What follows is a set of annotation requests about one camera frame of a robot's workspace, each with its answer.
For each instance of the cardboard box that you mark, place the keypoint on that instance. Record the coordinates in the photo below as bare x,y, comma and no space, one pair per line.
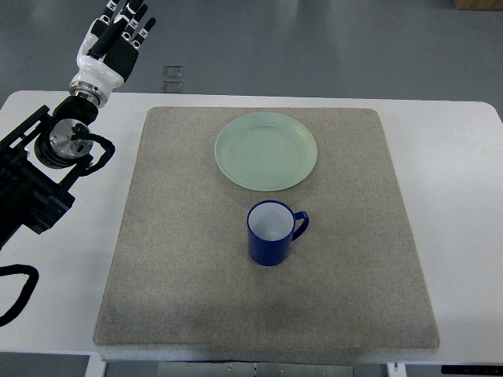
479,5

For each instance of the blue mug white inside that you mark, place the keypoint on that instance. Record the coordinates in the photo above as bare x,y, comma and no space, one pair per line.
272,226

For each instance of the grey felt mat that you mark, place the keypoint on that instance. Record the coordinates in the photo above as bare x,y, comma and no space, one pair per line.
204,268

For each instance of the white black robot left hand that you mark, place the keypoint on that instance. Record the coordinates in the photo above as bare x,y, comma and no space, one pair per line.
110,49

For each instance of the light green plate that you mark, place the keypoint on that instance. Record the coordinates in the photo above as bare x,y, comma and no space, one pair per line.
265,151

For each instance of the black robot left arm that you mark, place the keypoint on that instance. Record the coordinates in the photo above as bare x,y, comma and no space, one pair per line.
42,159

